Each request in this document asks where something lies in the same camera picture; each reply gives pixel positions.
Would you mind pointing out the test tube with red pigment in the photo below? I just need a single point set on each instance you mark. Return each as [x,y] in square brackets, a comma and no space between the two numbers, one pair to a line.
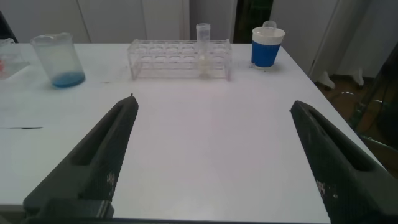
[270,24]
[1,66]

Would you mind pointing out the blue and white cup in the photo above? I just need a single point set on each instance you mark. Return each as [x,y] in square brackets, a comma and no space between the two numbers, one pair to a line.
[264,54]

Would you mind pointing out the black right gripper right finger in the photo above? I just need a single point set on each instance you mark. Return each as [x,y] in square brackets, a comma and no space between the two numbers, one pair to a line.
[342,168]

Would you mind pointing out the clear plastic beaker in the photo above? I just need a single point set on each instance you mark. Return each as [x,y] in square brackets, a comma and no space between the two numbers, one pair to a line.
[59,59]

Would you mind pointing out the clear acrylic test tube rack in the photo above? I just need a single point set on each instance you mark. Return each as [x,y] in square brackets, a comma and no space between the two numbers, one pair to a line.
[168,59]
[12,59]

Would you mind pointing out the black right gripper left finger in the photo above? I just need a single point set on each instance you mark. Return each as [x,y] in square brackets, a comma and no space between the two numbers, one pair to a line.
[93,161]

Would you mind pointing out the test tube with cream pigment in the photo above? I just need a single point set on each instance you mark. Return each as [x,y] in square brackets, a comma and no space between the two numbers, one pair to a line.
[203,62]

